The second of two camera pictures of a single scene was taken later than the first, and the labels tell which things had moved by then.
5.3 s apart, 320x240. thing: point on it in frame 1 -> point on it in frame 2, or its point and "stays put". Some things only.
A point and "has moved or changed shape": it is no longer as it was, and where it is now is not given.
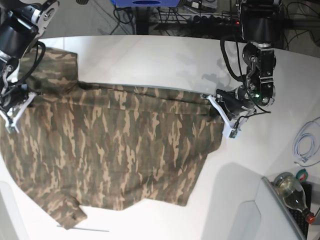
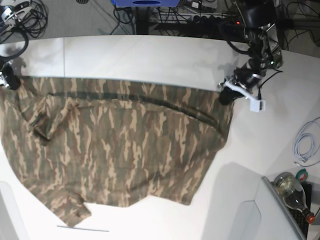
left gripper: [12, 97] -> [3, 81]
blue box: [146, 3] stays put
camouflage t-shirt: [83, 146] has moved or changed shape
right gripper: [234, 101] -> [245, 76]
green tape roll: [302, 175] stays put
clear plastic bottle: [292, 190] stays put
